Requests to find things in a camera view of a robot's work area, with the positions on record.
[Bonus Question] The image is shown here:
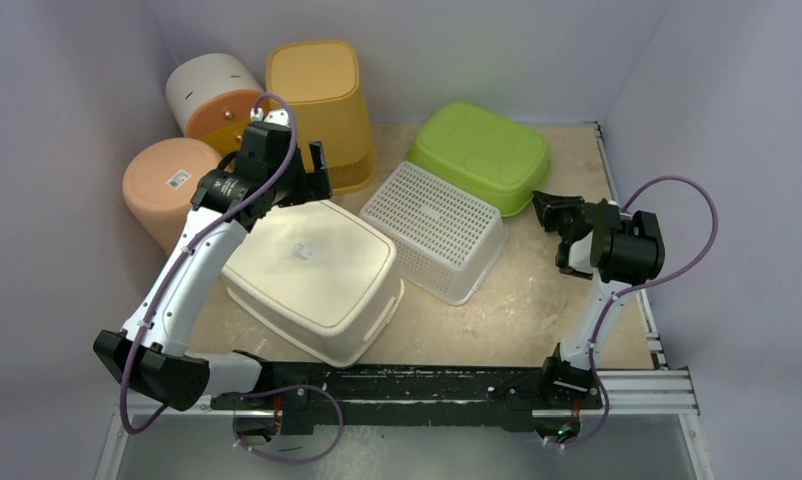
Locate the yellow orange slatted bin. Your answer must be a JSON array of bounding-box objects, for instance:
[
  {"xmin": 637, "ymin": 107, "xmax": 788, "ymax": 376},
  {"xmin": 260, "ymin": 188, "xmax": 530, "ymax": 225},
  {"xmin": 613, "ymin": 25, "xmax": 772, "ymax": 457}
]
[{"xmin": 265, "ymin": 40, "xmax": 377, "ymax": 195}]

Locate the green solid plastic tub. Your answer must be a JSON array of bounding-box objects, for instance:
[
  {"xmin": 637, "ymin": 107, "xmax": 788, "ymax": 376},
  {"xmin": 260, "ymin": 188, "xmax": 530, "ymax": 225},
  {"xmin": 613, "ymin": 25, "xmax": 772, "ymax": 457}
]
[{"xmin": 406, "ymin": 102, "xmax": 551, "ymax": 217}]

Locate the cream perforated laundry basket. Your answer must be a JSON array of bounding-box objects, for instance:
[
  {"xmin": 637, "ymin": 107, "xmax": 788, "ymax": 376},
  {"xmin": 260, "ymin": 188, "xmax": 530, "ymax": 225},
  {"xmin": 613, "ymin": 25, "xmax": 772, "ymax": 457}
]
[{"xmin": 221, "ymin": 201, "xmax": 405, "ymax": 368}]

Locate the green perforated plastic basket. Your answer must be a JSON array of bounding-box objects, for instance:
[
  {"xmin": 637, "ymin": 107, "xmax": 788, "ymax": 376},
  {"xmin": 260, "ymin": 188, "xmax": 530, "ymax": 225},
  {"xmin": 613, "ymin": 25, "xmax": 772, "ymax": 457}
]
[{"xmin": 359, "ymin": 162, "xmax": 508, "ymax": 306}]

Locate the peach plastic bucket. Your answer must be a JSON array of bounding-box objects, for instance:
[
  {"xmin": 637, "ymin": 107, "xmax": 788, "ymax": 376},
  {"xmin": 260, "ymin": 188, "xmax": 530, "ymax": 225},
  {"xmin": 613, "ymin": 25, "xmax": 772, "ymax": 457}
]
[{"xmin": 122, "ymin": 137, "xmax": 221, "ymax": 253}]

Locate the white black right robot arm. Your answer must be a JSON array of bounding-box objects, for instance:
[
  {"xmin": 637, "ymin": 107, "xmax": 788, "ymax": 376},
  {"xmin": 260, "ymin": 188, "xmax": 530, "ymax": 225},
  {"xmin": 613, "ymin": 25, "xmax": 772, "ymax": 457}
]
[{"xmin": 532, "ymin": 191, "xmax": 665, "ymax": 407}]

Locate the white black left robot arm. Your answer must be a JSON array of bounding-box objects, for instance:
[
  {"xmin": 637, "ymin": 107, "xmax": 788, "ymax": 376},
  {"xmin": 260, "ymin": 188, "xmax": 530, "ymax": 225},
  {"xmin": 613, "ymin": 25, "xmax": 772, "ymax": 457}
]
[{"xmin": 93, "ymin": 121, "xmax": 332, "ymax": 411}]

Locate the round drawer cabinet white orange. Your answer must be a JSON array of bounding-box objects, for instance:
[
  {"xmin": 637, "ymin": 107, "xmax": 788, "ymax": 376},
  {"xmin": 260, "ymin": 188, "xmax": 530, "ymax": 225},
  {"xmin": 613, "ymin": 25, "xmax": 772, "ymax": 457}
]
[{"xmin": 165, "ymin": 53, "xmax": 264, "ymax": 156}]

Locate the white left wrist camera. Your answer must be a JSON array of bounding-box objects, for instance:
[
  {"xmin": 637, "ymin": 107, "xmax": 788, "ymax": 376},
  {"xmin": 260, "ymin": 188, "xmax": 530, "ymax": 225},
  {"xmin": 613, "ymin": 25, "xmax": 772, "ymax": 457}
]
[{"xmin": 249, "ymin": 107, "xmax": 291, "ymax": 128}]

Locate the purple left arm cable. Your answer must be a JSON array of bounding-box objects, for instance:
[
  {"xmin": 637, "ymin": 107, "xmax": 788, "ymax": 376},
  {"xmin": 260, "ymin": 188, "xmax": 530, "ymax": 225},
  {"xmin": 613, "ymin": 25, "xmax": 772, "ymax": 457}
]
[{"xmin": 118, "ymin": 92, "xmax": 300, "ymax": 437}]

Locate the aluminium extrusion frame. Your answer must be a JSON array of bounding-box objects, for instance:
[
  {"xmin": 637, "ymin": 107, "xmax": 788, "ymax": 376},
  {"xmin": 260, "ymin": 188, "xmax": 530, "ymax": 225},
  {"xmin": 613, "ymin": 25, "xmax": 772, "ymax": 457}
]
[{"xmin": 96, "ymin": 212, "xmax": 713, "ymax": 479}]

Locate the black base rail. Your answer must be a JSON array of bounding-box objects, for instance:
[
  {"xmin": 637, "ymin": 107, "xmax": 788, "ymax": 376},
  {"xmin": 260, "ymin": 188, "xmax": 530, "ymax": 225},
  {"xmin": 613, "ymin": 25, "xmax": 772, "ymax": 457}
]
[{"xmin": 211, "ymin": 361, "xmax": 605, "ymax": 437}]

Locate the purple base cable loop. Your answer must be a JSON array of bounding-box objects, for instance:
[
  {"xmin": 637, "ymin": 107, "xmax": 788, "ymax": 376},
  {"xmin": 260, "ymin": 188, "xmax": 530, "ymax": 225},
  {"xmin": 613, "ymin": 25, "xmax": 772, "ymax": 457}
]
[{"xmin": 231, "ymin": 382, "xmax": 345, "ymax": 466}]

